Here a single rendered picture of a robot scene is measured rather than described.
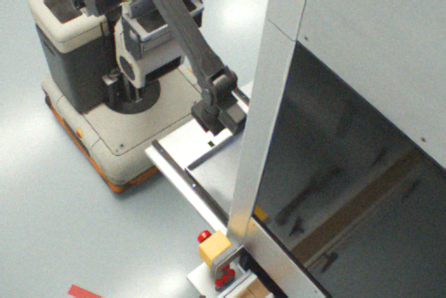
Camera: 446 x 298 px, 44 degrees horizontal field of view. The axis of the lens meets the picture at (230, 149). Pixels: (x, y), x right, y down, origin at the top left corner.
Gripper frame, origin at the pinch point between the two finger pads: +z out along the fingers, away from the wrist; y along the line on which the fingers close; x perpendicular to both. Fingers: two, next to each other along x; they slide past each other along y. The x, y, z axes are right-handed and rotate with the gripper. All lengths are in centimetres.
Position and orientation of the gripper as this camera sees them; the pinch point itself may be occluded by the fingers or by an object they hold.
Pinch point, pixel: (207, 130)
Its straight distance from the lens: 153.9
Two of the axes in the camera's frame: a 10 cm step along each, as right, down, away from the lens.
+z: -1.6, 4.1, 9.0
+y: 6.4, 7.3, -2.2
